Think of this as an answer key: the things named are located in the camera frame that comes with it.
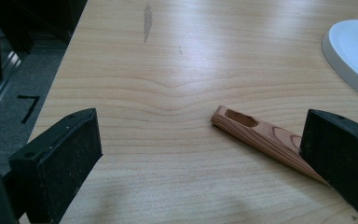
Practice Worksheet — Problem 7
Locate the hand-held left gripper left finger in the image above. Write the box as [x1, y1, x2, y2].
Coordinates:
[8, 107, 103, 224]

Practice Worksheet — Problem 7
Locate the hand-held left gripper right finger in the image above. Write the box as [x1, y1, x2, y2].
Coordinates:
[298, 108, 358, 224]

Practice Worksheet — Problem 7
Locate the white plate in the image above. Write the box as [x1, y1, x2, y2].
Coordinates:
[321, 19, 358, 105]

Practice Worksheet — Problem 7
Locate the metal floor rail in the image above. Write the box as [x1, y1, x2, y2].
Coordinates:
[0, 50, 22, 132]

